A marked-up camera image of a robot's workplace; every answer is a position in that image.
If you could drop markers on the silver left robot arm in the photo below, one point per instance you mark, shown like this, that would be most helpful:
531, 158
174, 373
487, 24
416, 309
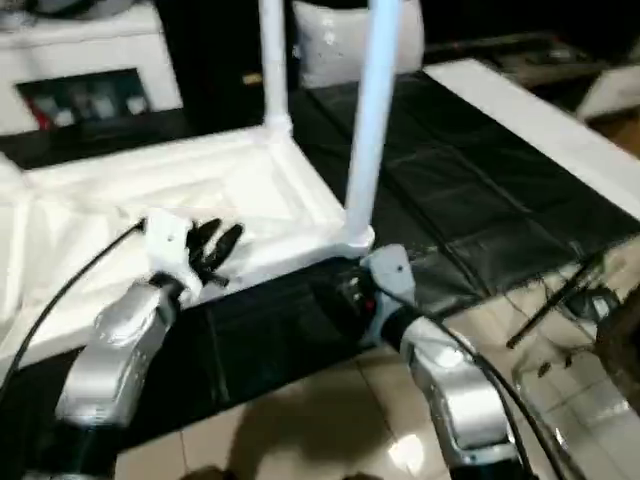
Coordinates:
115, 350

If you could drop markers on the chrome tube chair frame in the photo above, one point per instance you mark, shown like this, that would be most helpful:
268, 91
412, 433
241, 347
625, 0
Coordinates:
520, 380

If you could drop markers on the dark low tv bench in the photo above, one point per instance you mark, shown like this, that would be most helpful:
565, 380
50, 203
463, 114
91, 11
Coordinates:
500, 55

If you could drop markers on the dark grey floor box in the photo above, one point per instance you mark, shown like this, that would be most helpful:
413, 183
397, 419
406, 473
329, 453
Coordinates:
597, 306

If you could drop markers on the dark brown round object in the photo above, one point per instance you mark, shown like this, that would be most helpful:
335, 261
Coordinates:
622, 345

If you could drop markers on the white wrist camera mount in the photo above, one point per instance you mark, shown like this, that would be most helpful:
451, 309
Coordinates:
392, 270
170, 245

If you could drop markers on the black metal table leg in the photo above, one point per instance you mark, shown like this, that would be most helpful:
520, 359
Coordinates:
555, 302

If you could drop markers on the white pillow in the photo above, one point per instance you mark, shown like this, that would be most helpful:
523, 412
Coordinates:
340, 45

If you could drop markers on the white flat board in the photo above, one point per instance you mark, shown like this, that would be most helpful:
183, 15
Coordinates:
540, 135

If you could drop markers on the white plastic table top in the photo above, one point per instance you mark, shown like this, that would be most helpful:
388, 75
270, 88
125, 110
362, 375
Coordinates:
125, 190

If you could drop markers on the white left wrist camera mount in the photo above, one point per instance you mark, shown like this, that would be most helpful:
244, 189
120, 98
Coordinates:
170, 245

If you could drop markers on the white glass-door cabinet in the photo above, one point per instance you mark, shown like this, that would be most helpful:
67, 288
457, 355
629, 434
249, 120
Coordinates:
100, 50

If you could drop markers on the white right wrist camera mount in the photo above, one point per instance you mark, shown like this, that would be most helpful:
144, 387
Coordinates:
392, 270

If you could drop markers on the black table mat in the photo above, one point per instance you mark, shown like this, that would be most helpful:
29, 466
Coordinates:
475, 175

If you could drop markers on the white plastic table leg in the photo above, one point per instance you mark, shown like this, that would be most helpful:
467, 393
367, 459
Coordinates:
372, 100
276, 65

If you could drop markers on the white low side cabinet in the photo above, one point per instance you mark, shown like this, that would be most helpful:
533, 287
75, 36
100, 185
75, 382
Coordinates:
615, 92

